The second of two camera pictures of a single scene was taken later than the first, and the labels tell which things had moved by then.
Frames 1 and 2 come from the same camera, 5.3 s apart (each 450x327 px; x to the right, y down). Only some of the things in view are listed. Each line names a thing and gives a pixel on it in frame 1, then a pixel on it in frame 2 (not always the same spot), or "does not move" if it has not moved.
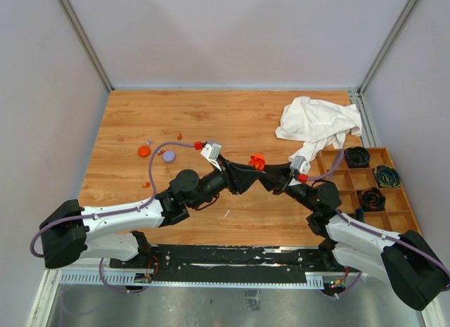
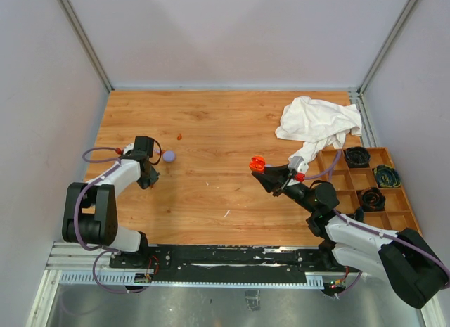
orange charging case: (258, 161) does not move
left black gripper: (238, 178) → (153, 177)
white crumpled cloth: (316, 124) does not move
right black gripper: (280, 181) does not move
